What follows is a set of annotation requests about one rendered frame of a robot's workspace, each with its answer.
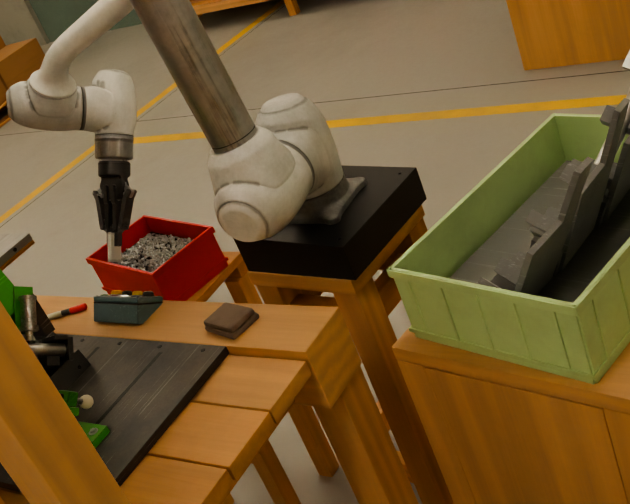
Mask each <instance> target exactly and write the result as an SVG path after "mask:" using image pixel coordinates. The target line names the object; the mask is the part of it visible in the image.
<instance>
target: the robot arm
mask: <svg viewBox="0 0 630 504"><path fill-rule="evenodd" d="M133 9H134V10H135V11H136V13H137V15H138V17H139V19H140V20H141V22H142V24H143V26H144V28H145V29H146V31H147V33H148V35H149V37H150V38H151V40H152V42H153V44H154V46H155V47H156V49H157V51H158V53H159V54H160V56H161V58H162V60H163V62H164V63H165V65H166V67H167V69H168V71H169V72H170V74H171V76H172V78H173V80H174V81H175V83H176V85H177V87H178V89H179V90H180V92H181V94H182V96H183V97H184V99H185V101H186V103H187V105H188V106H189V108H190V110H191V112H192V114H193V115H194V117H195V119H196V121H197V123H198V124H199V126H200V128H201V130H202V132H203V133H204V135H205V137H206V139H207V141H208V142H209V144H210V146H211V150H210V152H209V157H208V162H207V167H208V170H209V173H210V177H211V181H212V186H213V191H214V195H215V198H214V209H215V213H216V217H217V220H218V222H219V224H220V226H221V227H222V229H223V230H224V231H225V232H226V233H227V234H228V235H230V236H231V237H233V238H234V239H236V240H239V241H242V242H255V241H259V240H263V239H266V238H269V237H272V236H274V235H276V234H277V233H279V232H280V231H282V230H283V229H284V228H285V227H286V226H287V225H288V224H327V225H334V224H336V223H338V222H339V221H340V220H341V216H342V214H343V213H344V211H345V210H346V209H347V207H348V206H349V204H350V203H351V202H352V200H353V199H354V198H355V196H356V195H357V194H358V192H359V191H360V190H361V189H362V188H363V187H365V186H366V184H367V182H366V179H365V178H364V177H355V178H346V177H345V175H344V173H343V170H342V166H341V162H340V158H339V154H338V151H337V148H336V145H335V142H334V139H333V136H332V134H331V131H330V129H329V126H328V124H327V122H326V120H325V118H324V116H323V115H322V113H321V112H320V110H319V109H318V108H317V107H316V105H315V104H314V103H313V102H312V101H311V100H310V99H308V98H307V97H304V96H302V95H300V94H298V93H289V94H284V95H280V96H277V97H275V98H272V99H270V100H268V101H267V102H265V103H264V104H263V106H262V108H261V109H260V110H259V112H258V115H257V118H256V122H255V124H254V122H253V120H252V118H251V116H250V114H249V113H248V111H247V109H246V107H245V105H244V103H243V101H242V99H241V97H240V95H239V94H238V92H237V90H236V88H235V86H234V84H233V82H232V80H231V78H230V76H229V75H228V73H227V71H226V69H225V67H224V65H223V63H222V61H221V59H220V57H219V56H218V54H217V52H216V50H215V48H214V46H213V44H212V42H211V40H210V38H209V37H208V35H207V33H206V31H205V29H204V27H203V25H202V23H201V21H200V20H199V18H198V16H197V14H196V12H195V10H194V8H193V6H192V4H191V2H190V1H189V0H99V1H98V2H97V3H95V4H94V5H93V6H92V7H91V8H90V9H89V10H88V11H87V12H86V13H84V14H83V15H82V16H81V17H80V18H79V19H78V20H77V21H76V22H75V23H73V24H72V25H71V26H70V27H69V28H68V29H67V30H66V31H65V32H64V33H62V34H61V35H60V36H59V37H58V38H57V40H56V41H55V42H54V43H53V44H52V45H51V47H50V48H49V50H48V51H47V53H46V55H45V57H44V59H43V62H42V65H41V67H40V69H39V70H37V71H35V72H33V73H32V74H31V76H30V78H29V79H28V80H27V81H20V82H18V83H16V84H14V85H12V86H11V87H10V88H9V89H8V90H7V92H6V101H7V109H8V116H9V117H10V118H11V119H12V120H13V121H14V122H15V123H17V124H19V125H22V126H25V127H28V128H33V129H39V130H48V131H71V130H81V131H88V132H94V133H95V138H94V140H95V158H96V159H99V160H101V161H99V162H98V176H99V177H101V183H100V188H99V189H98V190H97V191H93V193H92V194H93V196H94V198H95V201H96V207H97V214H98V220H99V226H100V230H104V231H105V232H106V234H107V246H108V262H121V246H122V233H123V232H124V231H125V230H128V229H129V225H130V219H131V213H132V207H133V201H134V198H135V196H136V193H137V191H136V190H135V189H131V188H130V187H129V182H128V177H130V175H131V166H130V162H128V160H132V159H133V142H134V138H133V137H134V129H135V126H136V119H137V104H136V94H135V88H134V83H133V80H132V78H131V76H130V75H129V74H128V73H126V72H124V71H121V70H115V69H102V70H100V71H99V72H98V73H97V74H96V75H95V77H94V79H93V81H92V86H85V87H84V86H76V82H75V80H74V78H73V77H72V76H71V75H69V67H70V64H71V62H72V61H73V60H74V59H75V57H77V56H78V55H79V54H80V53H81V52H82V51H83V50H85V49H86V48H87V47H88V46H89V45H91V44H92V43H93V42H94V41H96V40H97V39H98V38H99V37H101V36H102V35H103V34H104V33H106V32H107V31H108V30H109V29H110V28H112V27H113V26H114V25H115V24H117V23H118V22H119V21H120V20H122V19H123V18H124V17H125V16H126V15H128V14H129V13H130V12H131V11H132V10H133ZM109 200H111V201H109Z"/></svg>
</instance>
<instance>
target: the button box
mask: <svg viewBox="0 0 630 504"><path fill-rule="evenodd" d="M110 295H119V296H110ZM110 295H103V296H101V295H99V296H94V302H93V303H94V321H95V322H108V323H124V324H143V323H144V322H145V321H146V320H147V319H148V318H149V317H150V316H151V315H152V314H153V313H154V312H155V311H156V310H157V309H158V308H159V307H160V305H161V304H162V303H163V302H162V301H163V297H162V296H155V295H138V296H139V297H132V298H131V296H133V295H132V294H130V295H128V296H121V295H122V294H110Z"/></svg>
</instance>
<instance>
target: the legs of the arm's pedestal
mask: <svg viewBox="0 0 630 504"><path fill-rule="evenodd" d="M427 231H428V230H427V227H426V225H425V222H424V219H423V218H422V219H421V220H420V221H419V223H418V224H417V225H416V226H415V227H414V228H413V230H412V231H411V232H410V233H409V234H408V235H407V237H406V238H405V239H404V240H403V241H402V242H401V244H400V245H399V246H398V247H397V248H396V250H395V251H394V252H393V253H392V254H391V255H390V257H389V258H388V259H387V260H386V261H385V262H384V264H383V265H382V266H381V267H380V268H379V269H380V270H384V271H383V272H382V273H381V274H380V275H379V277H378V278H377V279H376V280H375V281H374V280H373V278H371V279H370V280H369V281H368V282H367V284H366V285H365V286H364V287H363V288H362V289H361V291H360V292H359V293H358V294H357V295H350V294H340V293H333V294H334V297H326V296H320V295H321V294H322V293H323V292H320V291H310V290H300V289H290V288H280V287H270V286H260V285H256V286H257V288H258V291H259V293H260V295H261V297H262V299H263V301H264V303H265V304H273V305H299V306H325V307H338V308H339V309H340V312H341V314H342V316H343V319H344V321H345V323H346V326H347V328H348V330H349V332H350V335H351V337H352V339H353V342H354V344H355V346H356V349H357V351H358V353H359V356H360V358H361V360H362V363H363V365H364V368H365V370H366V372H367V375H368V377H369V379H370V382H371V384H372V386H373V389H374V391H375V393H376V396H377V398H378V402H377V403H376V404H377V407H378V409H379V411H380V414H381V416H382V418H383V421H384V423H385V426H386V428H387V430H388V432H389V430H390V429H391V431H392V434H393V436H394V438H395V441H396V443H397V445H398V448H399V450H400V451H397V450H396V451H397V454H398V456H399V458H400V461H401V463H402V465H403V468H404V470H405V472H406V475H407V477H408V479H409V482H411V483H414V485H415V488H416V490H417V493H418V495H419V497H420V500H421V502H422V504H454V502H453V500H452V497H451V495H450V492H449V490H448V487H447V485H446V482H445V480H444V477H443V475H442V472H441V470H440V467H439V465H438V462H437V460H436V457H435V455H434V452H433V450H432V447H431V445H430V442H429V440H428V437H427V435H426V432H425V430H424V427H423V425H422V422H421V420H420V417H419V415H418V412H417V410H416V407H415V405H414V402H413V400H412V397H411V395H410V392H409V390H408V387H407V385H406V382H405V380H404V377H403V375H402V372H401V370H400V367H399V365H398V362H397V359H396V357H395V355H394V352H393V350H392V346H393V345H394V344H395V342H396V341H397V338H396V336H395V333H394V331H393V328H392V326H391V323H390V321H389V318H388V316H389V314H390V313H391V312H392V311H393V309H394V308H395V307H396V306H397V304H398V303H399V302H400V301H401V296H400V294H399V291H398V288H397V286H396V283H395V281H394V278H391V277H389V276H388V274H387V271H386V270H387V269H388V268H389V267H390V266H391V265H392V264H393V263H394V262H395V261H396V260H397V259H398V258H399V257H400V256H401V255H402V254H404V253H405V252H406V251H407V250H408V249H409V248H410V247H411V246H412V245H413V244H414V243H415V242H416V241H417V240H418V239H420V238H421V237H422V236H423V235H424V234H425V233H426V232H427Z"/></svg>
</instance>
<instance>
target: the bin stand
mask: <svg viewBox="0 0 630 504"><path fill-rule="evenodd" d="M222 253H223V255H224V256H225V257H228V259H229V260H228V261H227V263H228V266H227V267H226V268H225V269H224V270H222V271H221V272H220V273H219V274H218V275H216V276H215V277H214V278H213V279H212V280H211V281H209V282H208V283H207V284H206V285H205V286H203V287H202V288H201V289H200V290H199V291H197V292H196V293H195V294H194V295H193V296H191V297H190V298H189V299H188V300H187V301H196V302H206V301H207V300H208V299H209V298H210V296H211V295H212V294H213V293H214V292H215V291H216V290H217V289H218V288H219V286H220V285H221V284H222V283H223V282H224V281H225V284H226V286H227V288H228V290H229V292H230V294H231V296H232V298H233V300H234V302H235V303H248V304H263V303H262V301H261V298H260V296H259V294H258V292H257V290H256V288H255V286H254V285H253V284H252V283H251V280H250V278H249V276H248V274H247V271H248V268H247V266H246V264H245V262H244V260H243V258H242V256H241V254H240V252H222ZM288 412H289V414H290V416H291V418H292V420H293V422H294V424H295V426H296V428H297V430H298V432H299V435H300V437H301V439H302V441H303V443H304V445H305V447H306V449H307V451H308V453H309V455H310V457H311V459H312V461H313V463H314V465H315V467H316V469H317V471H318V473H319V475H322V476H327V477H333V475H334V474H335V472H336V471H337V469H338V467H339V463H338V461H337V459H336V457H335V455H334V453H333V451H332V449H331V447H330V444H329V442H328V440H327V438H326V436H325V434H324V432H323V430H322V427H321V425H320V423H319V421H318V419H317V417H316V415H315V413H314V411H313V408H312V406H305V405H297V404H293V405H292V406H291V408H290V409H289V410H288ZM251 463H252V464H254V466H255V468H256V470H257V472H258V474H259V476H260V477H261V479H262V481H263V483H264V485H265V487H266V489H267V490H268V492H269V494H270V496H271V498H272V500H273V502H274V504H301V502H300V500H299V498H298V496H297V494H296V492H295V490H294V489H293V487H292V485H291V483H290V481H289V479H288V477H287V475H286V473H285V471H284V469H283V467H282V465H281V463H280V461H279V459H278V457H277V456H276V454H275V452H274V450H273V448H272V446H271V444H270V442H269V440H267V441H266V443H265V444H264V446H263V447H262V448H261V450H260V451H259V453H258V454H257V455H256V457H255V458H254V460H253V461H252V462H251ZM233 503H234V499H233V497H232V495H231V494H230V493H229V495H228V496H227V498H226V499H225V500H224V502H223V503H222V504H233Z"/></svg>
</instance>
